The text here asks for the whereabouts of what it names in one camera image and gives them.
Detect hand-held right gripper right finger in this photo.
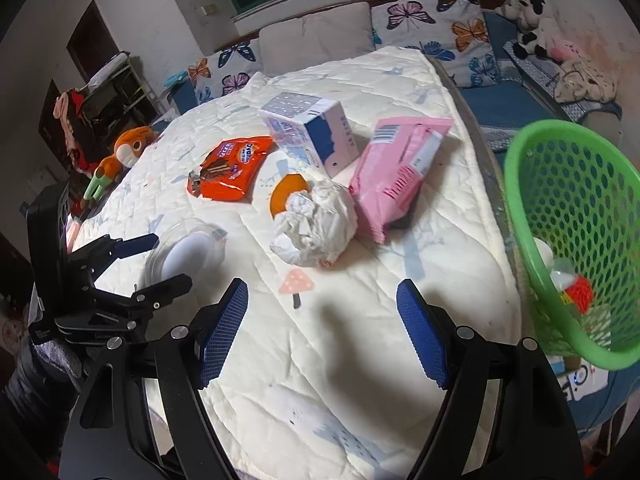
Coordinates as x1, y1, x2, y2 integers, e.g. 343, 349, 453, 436
396, 279, 586, 480

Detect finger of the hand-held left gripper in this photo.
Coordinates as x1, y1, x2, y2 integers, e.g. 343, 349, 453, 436
75, 232, 160, 273
95, 274, 193, 323

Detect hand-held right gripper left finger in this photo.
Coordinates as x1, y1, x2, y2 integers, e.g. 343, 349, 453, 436
59, 278, 250, 480

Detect clear plastic cup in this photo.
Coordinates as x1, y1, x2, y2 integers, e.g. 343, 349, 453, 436
144, 217, 228, 293

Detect white round dome lid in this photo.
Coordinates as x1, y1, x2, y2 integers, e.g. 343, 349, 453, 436
532, 237, 556, 273

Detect red mesh net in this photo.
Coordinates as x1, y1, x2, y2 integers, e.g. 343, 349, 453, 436
565, 275, 596, 316

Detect green plastic basket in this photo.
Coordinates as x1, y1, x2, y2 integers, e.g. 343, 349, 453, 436
502, 119, 640, 370

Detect person's left forearm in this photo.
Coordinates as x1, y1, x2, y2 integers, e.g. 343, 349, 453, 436
2, 340, 88, 411

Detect orange plush toy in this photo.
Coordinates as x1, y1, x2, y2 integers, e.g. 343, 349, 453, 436
80, 127, 160, 211

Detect orange snack wrapper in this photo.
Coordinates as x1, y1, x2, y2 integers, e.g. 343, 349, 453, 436
187, 135, 276, 205

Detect red black clothes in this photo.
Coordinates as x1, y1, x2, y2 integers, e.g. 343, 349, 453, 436
52, 89, 101, 176

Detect crumpled white paper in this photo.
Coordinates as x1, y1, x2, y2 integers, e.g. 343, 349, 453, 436
270, 179, 360, 268

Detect orange round lid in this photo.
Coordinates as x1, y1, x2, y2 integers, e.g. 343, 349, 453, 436
270, 172, 311, 218

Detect metal shelf rack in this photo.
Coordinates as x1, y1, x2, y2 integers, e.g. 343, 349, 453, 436
82, 51, 161, 126

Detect pink plastic packet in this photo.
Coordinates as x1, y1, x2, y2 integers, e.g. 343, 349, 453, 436
348, 116, 453, 246

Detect blue floor mat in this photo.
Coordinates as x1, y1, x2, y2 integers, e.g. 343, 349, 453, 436
565, 360, 631, 431

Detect small butterfly pillow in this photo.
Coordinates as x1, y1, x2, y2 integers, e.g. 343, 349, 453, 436
187, 39, 263, 106

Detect dark wooden door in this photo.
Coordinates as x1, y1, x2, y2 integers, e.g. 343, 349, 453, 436
66, 0, 118, 83

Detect blue white carton box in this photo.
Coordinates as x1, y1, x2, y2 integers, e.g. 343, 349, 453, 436
257, 91, 360, 180

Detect grey pillow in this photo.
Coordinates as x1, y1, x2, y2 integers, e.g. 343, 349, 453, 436
259, 1, 376, 78

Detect beige patterned cloth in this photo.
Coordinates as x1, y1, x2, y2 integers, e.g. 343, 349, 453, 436
552, 57, 621, 106

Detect large butterfly pillow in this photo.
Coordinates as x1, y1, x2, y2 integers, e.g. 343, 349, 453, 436
371, 0, 501, 88

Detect pink plush toy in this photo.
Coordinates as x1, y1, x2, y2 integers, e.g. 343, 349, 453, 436
547, 37, 583, 63

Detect white plush dog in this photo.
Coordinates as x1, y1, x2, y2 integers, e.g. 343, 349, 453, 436
495, 0, 523, 23

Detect black white cow plush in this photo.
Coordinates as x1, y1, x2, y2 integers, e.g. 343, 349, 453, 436
515, 0, 558, 58

